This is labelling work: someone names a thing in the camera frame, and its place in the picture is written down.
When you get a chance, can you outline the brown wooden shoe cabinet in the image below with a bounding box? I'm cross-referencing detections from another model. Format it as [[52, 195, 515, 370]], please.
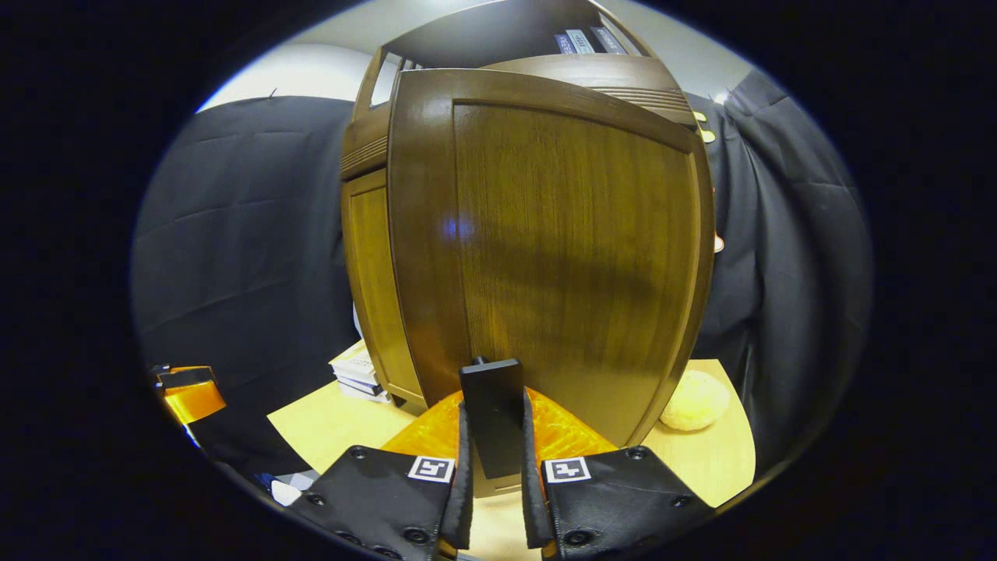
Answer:
[[340, 0, 717, 415]]

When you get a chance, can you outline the pale yellow plush ball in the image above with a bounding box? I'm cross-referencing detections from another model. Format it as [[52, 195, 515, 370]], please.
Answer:
[[660, 369, 732, 432]]

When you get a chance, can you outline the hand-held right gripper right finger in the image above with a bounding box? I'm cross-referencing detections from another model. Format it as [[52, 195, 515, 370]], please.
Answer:
[[520, 386, 714, 561]]

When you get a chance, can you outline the stack of books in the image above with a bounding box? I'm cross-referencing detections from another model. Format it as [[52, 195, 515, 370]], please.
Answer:
[[328, 340, 393, 404]]

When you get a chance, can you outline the black backdrop cloth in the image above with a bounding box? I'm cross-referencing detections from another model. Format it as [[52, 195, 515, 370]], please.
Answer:
[[130, 68, 875, 478]]

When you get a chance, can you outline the wooden cabinet door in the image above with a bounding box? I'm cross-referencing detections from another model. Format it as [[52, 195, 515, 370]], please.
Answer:
[[342, 168, 428, 411], [386, 68, 717, 497]]

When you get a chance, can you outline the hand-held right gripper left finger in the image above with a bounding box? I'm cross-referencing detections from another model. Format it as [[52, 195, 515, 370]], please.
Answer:
[[288, 396, 475, 561]]

